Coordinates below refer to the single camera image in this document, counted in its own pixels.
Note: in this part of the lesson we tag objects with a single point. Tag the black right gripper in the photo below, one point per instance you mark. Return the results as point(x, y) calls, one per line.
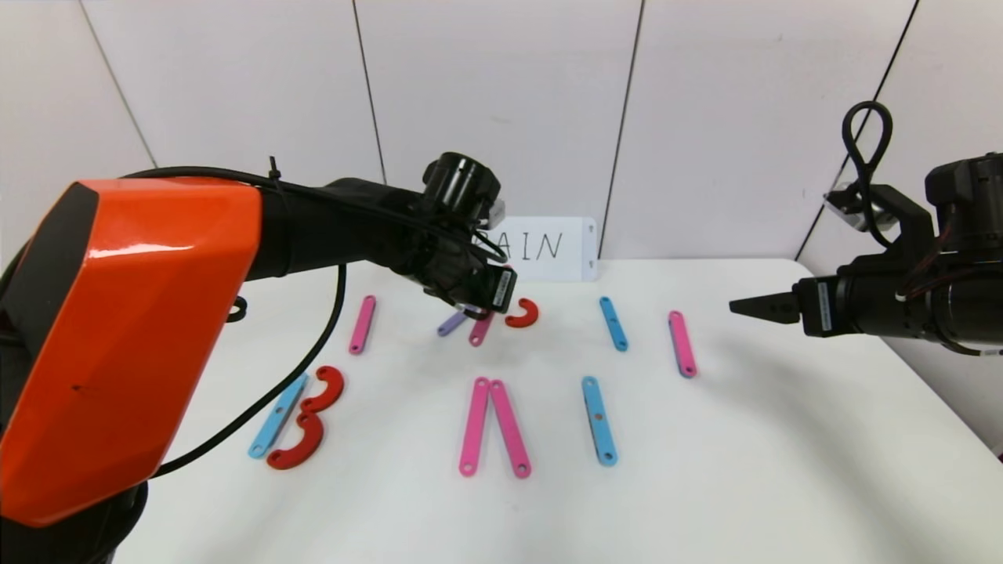
point(820, 307)

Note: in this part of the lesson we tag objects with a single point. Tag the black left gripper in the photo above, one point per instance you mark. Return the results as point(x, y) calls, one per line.
point(498, 289)

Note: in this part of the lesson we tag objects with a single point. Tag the pink bar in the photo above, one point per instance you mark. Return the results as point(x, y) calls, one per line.
point(509, 427)
point(363, 325)
point(475, 427)
point(682, 345)
point(480, 333)

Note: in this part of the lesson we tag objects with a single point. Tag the small red curved piece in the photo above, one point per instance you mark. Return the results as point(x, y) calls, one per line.
point(334, 388)
point(530, 315)

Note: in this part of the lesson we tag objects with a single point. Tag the orange and black left arm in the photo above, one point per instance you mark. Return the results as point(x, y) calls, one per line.
point(141, 329)

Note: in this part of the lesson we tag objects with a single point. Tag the white sign reading BRAIN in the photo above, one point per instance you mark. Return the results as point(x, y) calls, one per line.
point(580, 251)

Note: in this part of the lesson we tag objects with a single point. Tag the short purple flat bar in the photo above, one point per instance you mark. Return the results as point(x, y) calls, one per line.
point(450, 325)

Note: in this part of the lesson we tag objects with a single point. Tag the light blue medium flat bar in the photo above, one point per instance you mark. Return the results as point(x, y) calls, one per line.
point(613, 323)

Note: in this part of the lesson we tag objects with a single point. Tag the light blue long flat bar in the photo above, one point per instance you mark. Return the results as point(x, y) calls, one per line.
point(599, 427)
point(270, 427)

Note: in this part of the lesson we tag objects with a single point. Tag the large red curved piece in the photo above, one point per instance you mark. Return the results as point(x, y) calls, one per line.
point(304, 450)

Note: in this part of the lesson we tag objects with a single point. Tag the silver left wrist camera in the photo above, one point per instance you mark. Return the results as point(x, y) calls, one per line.
point(495, 213)

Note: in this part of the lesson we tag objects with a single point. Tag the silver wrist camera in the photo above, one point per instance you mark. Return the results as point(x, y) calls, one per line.
point(495, 213)
point(842, 200)

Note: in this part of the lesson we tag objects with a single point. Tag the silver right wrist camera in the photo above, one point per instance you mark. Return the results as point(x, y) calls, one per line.
point(842, 200)

